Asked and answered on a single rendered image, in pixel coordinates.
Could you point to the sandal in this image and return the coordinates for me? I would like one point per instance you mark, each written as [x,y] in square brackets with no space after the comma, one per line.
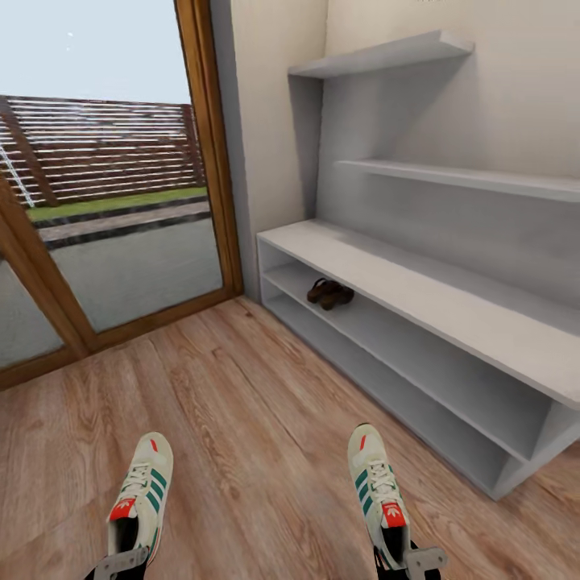
[343,295]
[320,290]

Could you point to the gym shoe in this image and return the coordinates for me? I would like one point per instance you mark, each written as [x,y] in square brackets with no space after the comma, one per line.
[383,511]
[137,518]

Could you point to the door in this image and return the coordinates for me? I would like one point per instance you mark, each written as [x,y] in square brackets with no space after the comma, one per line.
[116,210]

